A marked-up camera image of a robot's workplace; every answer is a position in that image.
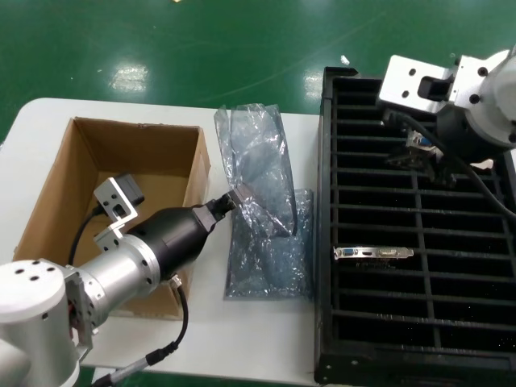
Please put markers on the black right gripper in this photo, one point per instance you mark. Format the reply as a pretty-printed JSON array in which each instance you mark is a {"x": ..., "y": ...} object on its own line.
[{"x": 455, "y": 147}]

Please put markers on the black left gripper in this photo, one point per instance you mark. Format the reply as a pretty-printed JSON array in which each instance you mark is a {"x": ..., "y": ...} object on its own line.
[{"x": 177, "y": 238}]

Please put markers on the graphics card with metal bracket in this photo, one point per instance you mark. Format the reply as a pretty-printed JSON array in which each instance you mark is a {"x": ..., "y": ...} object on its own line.
[
  {"x": 421, "y": 141},
  {"x": 375, "y": 253}
]

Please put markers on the translucent blue antistatic bag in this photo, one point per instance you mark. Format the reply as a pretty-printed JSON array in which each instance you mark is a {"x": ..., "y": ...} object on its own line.
[
  {"x": 258, "y": 161},
  {"x": 274, "y": 274}
]

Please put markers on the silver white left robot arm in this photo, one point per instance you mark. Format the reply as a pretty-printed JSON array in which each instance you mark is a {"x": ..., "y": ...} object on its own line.
[{"x": 40, "y": 302}]

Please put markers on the black slotted plastic container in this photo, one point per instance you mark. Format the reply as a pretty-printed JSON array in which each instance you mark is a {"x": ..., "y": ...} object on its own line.
[{"x": 324, "y": 242}]

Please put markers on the open brown cardboard box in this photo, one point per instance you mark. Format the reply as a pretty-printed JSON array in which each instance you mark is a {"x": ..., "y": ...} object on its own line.
[{"x": 121, "y": 153}]

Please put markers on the small white floor scrap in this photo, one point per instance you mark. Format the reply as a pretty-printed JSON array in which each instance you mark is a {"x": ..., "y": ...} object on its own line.
[{"x": 345, "y": 59}]

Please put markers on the white table leg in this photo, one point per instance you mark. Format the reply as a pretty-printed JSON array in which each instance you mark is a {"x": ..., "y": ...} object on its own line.
[{"x": 101, "y": 377}]

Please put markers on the right wrist camera silver bracket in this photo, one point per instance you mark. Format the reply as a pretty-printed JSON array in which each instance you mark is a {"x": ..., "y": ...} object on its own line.
[{"x": 403, "y": 80}]

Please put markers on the wrist camera silver bracket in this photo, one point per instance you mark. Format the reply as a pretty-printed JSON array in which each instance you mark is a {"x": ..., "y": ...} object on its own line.
[
  {"x": 117, "y": 201},
  {"x": 403, "y": 80}
]

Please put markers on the left wrist camera silver bracket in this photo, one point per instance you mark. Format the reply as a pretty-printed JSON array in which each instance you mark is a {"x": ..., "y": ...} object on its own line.
[{"x": 117, "y": 201}]

